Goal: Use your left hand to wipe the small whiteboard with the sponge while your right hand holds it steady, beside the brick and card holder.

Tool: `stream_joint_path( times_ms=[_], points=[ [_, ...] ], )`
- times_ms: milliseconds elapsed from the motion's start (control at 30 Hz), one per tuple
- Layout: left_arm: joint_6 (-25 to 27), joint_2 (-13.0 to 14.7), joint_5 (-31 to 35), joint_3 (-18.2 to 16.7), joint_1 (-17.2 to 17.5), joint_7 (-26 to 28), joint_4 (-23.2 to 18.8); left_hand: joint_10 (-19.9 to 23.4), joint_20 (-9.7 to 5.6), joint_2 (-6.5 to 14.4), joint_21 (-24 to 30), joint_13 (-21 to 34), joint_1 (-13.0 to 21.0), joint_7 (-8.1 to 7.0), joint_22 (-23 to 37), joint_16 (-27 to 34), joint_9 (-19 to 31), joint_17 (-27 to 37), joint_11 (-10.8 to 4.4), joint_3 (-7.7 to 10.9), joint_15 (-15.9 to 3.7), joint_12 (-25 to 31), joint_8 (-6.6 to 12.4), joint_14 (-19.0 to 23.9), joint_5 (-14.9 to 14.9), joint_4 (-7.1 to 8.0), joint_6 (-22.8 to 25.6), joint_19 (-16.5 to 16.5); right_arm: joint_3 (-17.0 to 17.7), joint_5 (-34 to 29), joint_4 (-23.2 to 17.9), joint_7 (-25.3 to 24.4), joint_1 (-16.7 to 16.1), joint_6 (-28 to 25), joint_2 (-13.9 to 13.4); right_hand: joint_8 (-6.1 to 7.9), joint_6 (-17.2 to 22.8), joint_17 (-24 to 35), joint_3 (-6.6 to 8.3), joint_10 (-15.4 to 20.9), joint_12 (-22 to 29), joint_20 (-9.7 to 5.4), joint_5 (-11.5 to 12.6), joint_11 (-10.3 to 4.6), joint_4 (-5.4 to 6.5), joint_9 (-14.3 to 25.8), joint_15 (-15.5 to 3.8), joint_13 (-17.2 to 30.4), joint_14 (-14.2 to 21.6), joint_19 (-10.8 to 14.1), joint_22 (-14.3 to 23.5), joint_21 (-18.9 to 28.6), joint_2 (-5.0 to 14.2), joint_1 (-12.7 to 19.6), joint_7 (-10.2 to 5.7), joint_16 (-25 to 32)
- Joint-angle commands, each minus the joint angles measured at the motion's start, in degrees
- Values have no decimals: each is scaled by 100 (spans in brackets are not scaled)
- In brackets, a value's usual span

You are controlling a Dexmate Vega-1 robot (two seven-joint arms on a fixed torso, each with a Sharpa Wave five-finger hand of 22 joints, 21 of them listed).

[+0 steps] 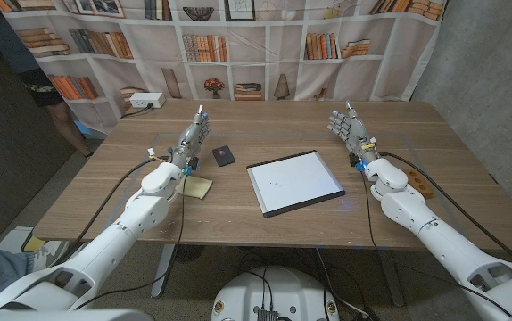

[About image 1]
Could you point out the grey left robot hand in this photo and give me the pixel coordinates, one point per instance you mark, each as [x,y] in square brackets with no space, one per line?
[189,142]

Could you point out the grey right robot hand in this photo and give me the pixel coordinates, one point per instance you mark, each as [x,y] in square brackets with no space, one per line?
[356,136]

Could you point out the small white whiteboard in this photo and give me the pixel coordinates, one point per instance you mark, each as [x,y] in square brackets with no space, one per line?
[294,183]

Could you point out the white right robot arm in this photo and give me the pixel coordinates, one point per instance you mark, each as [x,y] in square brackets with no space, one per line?
[416,214]

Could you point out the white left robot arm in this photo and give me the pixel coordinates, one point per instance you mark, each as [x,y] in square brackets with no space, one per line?
[144,214]

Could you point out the black card holder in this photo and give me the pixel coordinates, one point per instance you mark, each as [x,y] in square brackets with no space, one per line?
[223,156]

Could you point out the orange brick with holes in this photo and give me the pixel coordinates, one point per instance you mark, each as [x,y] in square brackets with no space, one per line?
[421,185]

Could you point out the white power strip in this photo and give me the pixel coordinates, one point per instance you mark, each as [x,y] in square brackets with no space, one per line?
[146,100]

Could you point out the printed bookshelf backdrop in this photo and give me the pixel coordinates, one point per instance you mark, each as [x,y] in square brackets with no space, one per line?
[247,76]

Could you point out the blue floor object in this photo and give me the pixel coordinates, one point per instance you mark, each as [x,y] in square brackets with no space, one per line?
[92,130]

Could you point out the grey table leg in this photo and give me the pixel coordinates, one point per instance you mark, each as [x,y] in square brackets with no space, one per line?
[392,281]
[163,272]

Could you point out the standing person in shorts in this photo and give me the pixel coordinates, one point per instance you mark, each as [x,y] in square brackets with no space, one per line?
[37,84]

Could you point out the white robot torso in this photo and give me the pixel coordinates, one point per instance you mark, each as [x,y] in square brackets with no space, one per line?
[291,290]

